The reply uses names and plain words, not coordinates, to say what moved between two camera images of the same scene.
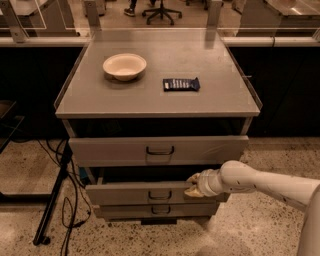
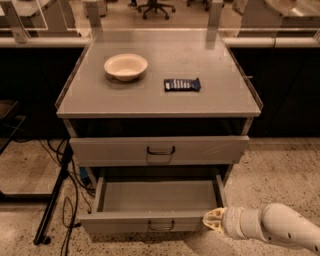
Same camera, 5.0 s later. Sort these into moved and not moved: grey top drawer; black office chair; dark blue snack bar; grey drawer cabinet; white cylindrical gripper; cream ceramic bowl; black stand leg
Moved: black office chair; white cylindrical gripper
Not moved: dark blue snack bar; grey top drawer; black stand leg; grey drawer cabinet; cream ceramic bowl
